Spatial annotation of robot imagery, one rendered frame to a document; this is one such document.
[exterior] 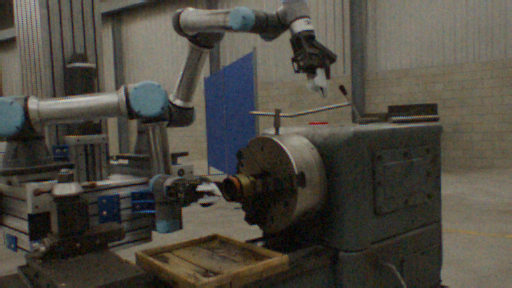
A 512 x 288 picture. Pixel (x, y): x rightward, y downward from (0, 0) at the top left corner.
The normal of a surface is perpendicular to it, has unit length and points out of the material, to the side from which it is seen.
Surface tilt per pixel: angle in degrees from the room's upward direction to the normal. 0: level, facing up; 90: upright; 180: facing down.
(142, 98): 89
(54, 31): 90
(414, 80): 90
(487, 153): 90
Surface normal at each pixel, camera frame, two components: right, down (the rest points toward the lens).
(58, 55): 0.73, 0.01
